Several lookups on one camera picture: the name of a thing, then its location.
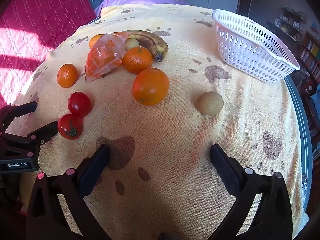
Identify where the wooden desk with shelf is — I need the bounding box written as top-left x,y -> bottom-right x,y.
266,5 -> 308,42

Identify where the round tan pear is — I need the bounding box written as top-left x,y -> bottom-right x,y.
196,91 -> 224,116

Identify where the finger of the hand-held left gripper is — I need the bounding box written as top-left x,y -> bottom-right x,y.
0,121 -> 59,145
0,102 -> 38,133

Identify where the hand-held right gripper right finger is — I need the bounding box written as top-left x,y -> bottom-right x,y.
209,144 -> 293,240

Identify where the small yellow-green fruit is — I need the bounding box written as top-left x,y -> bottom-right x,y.
125,39 -> 140,52

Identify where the grey bed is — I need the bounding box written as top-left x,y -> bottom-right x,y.
82,0 -> 313,210

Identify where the yellow paw-print towel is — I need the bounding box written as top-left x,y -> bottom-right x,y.
15,4 -> 310,240

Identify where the large orange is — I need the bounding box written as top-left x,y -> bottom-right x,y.
132,68 -> 170,106

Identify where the red tomato with green stem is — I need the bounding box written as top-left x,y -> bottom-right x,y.
58,114 -> 83,140

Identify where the wooden bookshelf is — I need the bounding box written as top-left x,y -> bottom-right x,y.
297,30 -> 320,80

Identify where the white plastic basket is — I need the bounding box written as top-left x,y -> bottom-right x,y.
212,9 -> 300,83

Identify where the orange plastic bag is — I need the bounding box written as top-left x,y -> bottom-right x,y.
85,32 -> 130,82

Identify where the spotted banana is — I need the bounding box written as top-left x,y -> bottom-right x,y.
122,30 -> 169,62

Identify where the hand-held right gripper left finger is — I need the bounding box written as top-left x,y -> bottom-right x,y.
26,144 -> 112,240

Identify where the mandarin with green stem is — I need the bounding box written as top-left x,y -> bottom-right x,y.
122,47 -> 153,75

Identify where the red quilted mattress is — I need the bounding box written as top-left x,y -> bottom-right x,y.
0,0 -> 97,108

